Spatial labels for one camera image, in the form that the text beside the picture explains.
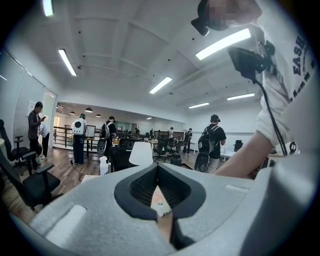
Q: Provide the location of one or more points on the white slotted container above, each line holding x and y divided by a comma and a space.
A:
103, 166

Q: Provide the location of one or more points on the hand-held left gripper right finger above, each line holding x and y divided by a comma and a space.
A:
215, 200

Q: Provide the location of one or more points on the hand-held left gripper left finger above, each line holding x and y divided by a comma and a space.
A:
100, 215

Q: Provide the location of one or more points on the black backpack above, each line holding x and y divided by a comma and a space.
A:
206, 141

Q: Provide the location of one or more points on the white hard-shell backpack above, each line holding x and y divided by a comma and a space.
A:
78, 127

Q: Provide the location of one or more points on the computer monitor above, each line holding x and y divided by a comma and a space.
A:
90, 131

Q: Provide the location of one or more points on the dark metal railing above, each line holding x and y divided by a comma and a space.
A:
62, 136

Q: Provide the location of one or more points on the black office chair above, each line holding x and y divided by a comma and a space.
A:
120, 158
37, 185
238, 145
17, 152
161, 147

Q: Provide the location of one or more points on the white printed t-shirt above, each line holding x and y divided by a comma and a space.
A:
280, 75

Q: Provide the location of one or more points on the white wall notice board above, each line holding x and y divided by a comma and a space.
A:
31, 108

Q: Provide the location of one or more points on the black chest-mounted box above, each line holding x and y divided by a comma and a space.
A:
246, 62

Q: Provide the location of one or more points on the person's right forearm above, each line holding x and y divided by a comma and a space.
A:
247, 155

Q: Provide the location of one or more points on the long ceiling strip light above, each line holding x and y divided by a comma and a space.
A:
240, 96
222, 44
198, 105
67, 62
160, 85
48, 7

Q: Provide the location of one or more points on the black and white round device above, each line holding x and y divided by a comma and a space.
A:
202, 162
101, 146

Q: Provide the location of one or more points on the white shell chair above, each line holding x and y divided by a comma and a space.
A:
141, 153

